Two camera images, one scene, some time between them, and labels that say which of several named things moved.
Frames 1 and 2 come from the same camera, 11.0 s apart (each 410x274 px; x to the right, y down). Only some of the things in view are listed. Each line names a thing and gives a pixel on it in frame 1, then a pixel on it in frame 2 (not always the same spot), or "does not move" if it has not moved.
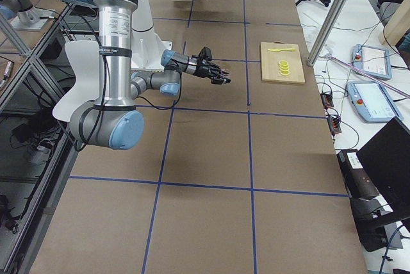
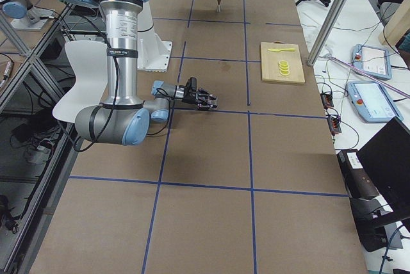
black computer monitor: x=387 y=157 does not move
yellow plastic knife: x=279 y=50 does not move
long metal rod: x=369 y=75 does not move
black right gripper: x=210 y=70 to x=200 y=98
